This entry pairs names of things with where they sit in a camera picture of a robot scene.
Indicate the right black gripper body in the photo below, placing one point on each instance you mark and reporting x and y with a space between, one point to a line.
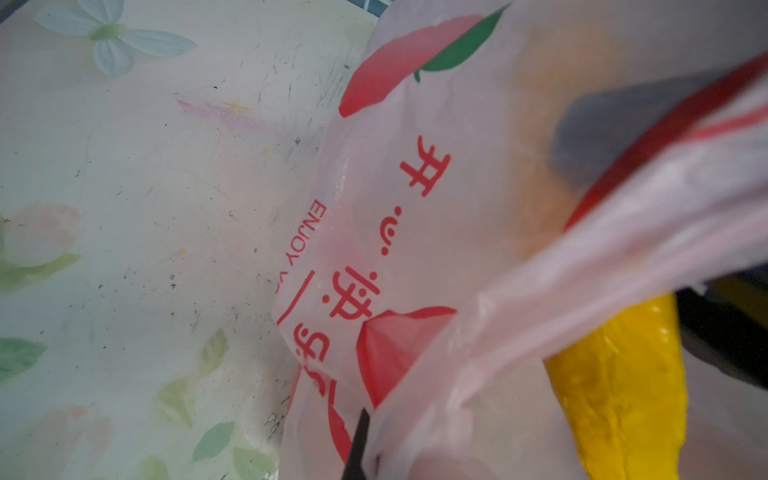
723 322

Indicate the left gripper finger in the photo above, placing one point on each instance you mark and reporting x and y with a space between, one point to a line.
353 468

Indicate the yellow fake banana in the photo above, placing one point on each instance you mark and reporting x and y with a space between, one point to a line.
623 392

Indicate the pink plastic bag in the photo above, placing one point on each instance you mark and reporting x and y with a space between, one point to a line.
501 179

